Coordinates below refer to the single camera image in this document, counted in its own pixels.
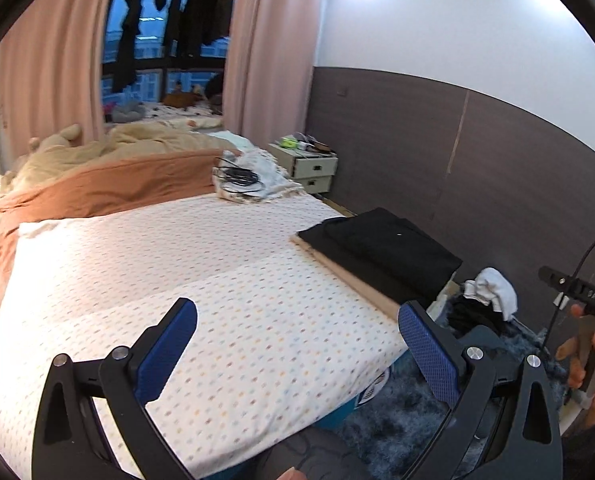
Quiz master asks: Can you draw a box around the bundle of black cables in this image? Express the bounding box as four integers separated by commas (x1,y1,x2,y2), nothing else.
213,157,270,196

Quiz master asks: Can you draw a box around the hanging dark garment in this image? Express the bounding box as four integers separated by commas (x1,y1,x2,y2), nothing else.
164,0,234,68
112,0,145,93

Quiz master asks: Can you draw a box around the patterned fringed cloth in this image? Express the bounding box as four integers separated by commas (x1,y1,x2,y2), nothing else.
212,147,305,206

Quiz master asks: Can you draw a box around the cream nightstand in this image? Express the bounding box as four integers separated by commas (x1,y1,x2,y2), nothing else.
268,142,339,195

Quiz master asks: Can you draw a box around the person's right forearm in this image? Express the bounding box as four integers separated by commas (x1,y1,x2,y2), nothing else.
562,400,595,480

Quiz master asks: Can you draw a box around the brown plush toy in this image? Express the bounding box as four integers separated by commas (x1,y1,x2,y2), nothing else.
164,87,204,109

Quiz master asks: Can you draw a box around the folded black garment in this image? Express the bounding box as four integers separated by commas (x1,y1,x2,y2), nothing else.
297,217,463,306

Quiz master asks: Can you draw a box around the pile of black clothes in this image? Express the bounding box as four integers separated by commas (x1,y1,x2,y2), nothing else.
447,292,508,337

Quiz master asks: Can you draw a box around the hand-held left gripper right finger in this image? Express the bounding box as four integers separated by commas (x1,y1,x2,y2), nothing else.
397,301,564,480

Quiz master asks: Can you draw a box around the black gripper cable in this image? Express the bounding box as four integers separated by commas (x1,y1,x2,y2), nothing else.
540,232,595,356

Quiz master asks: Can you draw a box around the floral white bed sheet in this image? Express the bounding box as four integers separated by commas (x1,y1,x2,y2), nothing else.
0,192,403,480

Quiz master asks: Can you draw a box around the orange duvet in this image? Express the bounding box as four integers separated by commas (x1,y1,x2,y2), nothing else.
0,147,238,411

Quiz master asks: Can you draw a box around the dark window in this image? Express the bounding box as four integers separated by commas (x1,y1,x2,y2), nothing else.
100,0,235,116

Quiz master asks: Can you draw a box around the crumpled white cloth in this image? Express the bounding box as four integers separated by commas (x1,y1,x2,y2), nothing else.
461,267,519,321

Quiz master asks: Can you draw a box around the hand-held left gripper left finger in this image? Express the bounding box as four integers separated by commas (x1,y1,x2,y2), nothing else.
30,297,198,480

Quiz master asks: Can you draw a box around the grey cushion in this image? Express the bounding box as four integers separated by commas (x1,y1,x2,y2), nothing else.
112,100,145,122

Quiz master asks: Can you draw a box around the blue shaggy rug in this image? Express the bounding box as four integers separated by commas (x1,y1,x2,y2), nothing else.
335,300,573,480

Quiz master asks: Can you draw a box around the beige blanket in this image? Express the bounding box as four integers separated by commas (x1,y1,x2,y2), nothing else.
4,122,238,196

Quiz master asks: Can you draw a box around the beige plush toy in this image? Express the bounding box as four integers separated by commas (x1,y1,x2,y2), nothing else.
27,124,84,153

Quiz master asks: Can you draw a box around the blue bed base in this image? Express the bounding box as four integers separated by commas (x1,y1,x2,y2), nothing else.
247,350,413,480

